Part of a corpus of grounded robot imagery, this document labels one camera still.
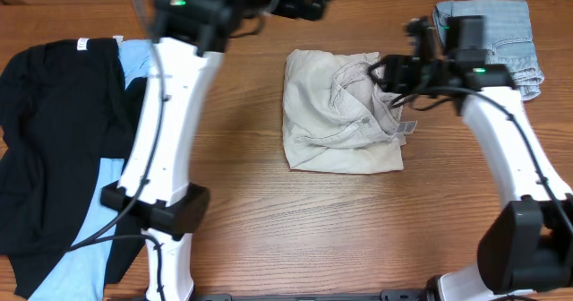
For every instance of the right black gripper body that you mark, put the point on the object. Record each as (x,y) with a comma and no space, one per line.
(411,79)

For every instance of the beige khaki shorts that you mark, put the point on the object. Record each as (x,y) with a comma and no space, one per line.
(335,119)

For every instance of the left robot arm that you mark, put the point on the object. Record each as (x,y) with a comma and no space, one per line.
(188,40)

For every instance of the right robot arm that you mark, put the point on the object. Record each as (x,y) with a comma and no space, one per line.
(528,248)

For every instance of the folded light blue jeans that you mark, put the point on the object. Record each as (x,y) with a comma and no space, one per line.
(508,37)

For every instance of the black t-shirt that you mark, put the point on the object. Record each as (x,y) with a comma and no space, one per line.
(63,109)

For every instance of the light blue t-shirt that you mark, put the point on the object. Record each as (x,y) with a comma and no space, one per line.
(83,274)

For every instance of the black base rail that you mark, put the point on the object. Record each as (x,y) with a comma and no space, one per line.
(384,295)

